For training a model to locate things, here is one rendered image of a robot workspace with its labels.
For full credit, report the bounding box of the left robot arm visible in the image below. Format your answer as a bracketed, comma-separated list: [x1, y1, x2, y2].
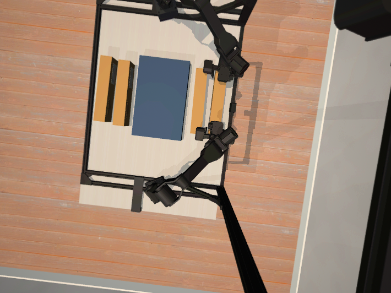
[144, 121, 238, 207]

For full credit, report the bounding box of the brown cardboard carton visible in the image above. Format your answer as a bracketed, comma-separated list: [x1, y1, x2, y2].
[190, 68, 207, 134]
[112, 59, 135, 126]
[93, 55, 118, 122]
[209, 71, 226, 122]

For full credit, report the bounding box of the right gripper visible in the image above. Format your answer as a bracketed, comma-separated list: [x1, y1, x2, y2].
[203, 59, 244, 78]

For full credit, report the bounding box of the blue raised platform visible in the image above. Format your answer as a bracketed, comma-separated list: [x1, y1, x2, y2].
[132, 55, 191, 141]

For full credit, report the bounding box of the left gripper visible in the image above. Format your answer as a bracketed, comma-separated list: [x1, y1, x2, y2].
[195, 127, 235, 144]

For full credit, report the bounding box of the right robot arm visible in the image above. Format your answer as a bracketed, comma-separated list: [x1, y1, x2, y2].
[156, 0, 249, 83]

